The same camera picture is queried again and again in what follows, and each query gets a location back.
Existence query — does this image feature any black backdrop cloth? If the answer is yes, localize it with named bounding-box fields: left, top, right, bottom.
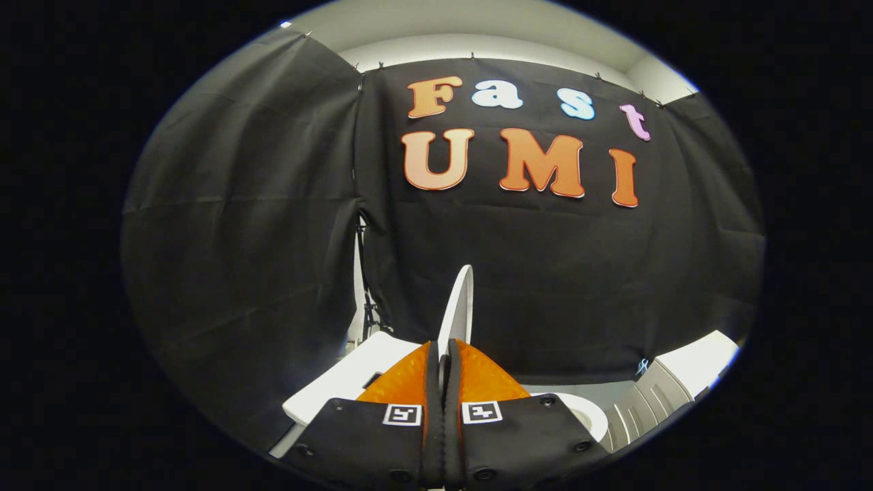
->
left=121, top=27, right=767, bottom=455

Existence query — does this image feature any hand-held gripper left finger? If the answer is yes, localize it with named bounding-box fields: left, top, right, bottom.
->
left=280, top=339, right=444, bottom=489

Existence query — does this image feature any white drawer cabinet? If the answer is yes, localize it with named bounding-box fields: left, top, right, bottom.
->
left=600, top=330, right=741, bottom=455

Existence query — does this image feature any white toilet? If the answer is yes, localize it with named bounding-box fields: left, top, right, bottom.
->
left=269, top=331, right=610, bottom=459

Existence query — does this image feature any white toilet lid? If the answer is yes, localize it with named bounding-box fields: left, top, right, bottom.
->
left=436, top=265, right=475, bottom=357

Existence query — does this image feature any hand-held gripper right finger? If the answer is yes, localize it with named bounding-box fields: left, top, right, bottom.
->
left=443, top=338, right=612, bottom=489

